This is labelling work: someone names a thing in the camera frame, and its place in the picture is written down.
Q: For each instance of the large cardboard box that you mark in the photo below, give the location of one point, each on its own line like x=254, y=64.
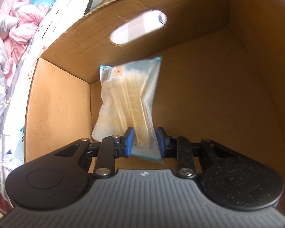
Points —
x=222, y=75

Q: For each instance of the clear cotton swab bag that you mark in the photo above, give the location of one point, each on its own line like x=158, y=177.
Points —
x=127, y=93

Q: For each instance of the pink grey floral duvet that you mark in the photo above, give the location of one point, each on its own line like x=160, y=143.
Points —
x=19, y=21

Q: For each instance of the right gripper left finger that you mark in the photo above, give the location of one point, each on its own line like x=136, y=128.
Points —
x=110, y=148

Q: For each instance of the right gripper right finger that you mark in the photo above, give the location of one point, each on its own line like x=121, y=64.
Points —
x=181, y=149

